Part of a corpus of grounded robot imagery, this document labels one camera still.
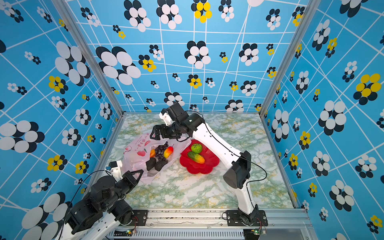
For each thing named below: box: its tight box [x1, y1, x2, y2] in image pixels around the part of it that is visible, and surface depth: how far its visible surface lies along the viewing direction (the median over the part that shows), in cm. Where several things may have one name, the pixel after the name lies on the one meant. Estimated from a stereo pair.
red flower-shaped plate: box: [179, 139, 220, 175], surface depth 93 cm
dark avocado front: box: [154, 159, 168, 172], surface depth 88 cm
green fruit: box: [191, 143, 203, 154], surface depth 96 cm
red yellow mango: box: [163, 146, 174, 159], surface depth 96 cm
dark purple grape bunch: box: [155, 141, 169, 161], surface depth 95 cm
